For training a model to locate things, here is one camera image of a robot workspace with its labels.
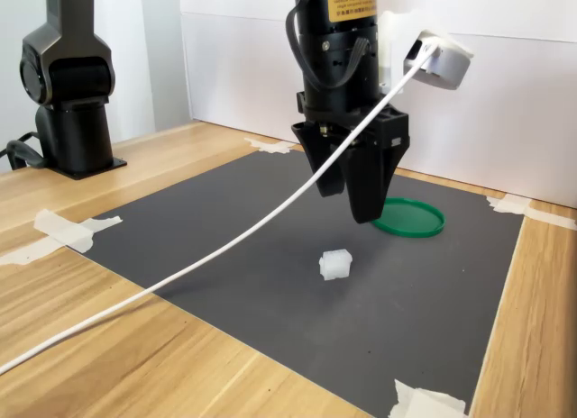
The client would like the white camera cable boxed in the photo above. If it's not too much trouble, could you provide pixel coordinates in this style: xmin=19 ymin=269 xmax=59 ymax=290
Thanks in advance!
xmin=0 ymin=42 xmax=441 ymax=377

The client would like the dark grey mat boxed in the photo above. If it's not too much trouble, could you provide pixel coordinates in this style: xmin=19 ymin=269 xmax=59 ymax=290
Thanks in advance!
xmin=83 ymin=148 xmax=527 ymax=418

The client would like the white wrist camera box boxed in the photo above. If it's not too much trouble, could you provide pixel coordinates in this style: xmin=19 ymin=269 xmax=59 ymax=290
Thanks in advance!
xmin=402 ymin=29 xmax=473 ymax=91

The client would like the small white plastic terminal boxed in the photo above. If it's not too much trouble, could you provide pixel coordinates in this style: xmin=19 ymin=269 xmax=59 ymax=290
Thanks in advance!
xmin=318 ymin=249 xmax=354 ymax=283

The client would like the black base cable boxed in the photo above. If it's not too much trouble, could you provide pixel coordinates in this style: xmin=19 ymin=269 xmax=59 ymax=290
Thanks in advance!
xmin=0 ymin=132 xmax=49 ymax=172

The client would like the round green lid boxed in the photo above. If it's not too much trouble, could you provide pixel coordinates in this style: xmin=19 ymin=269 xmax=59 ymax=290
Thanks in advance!
xmin=371 ymin=196 xmax=446 ymax=239

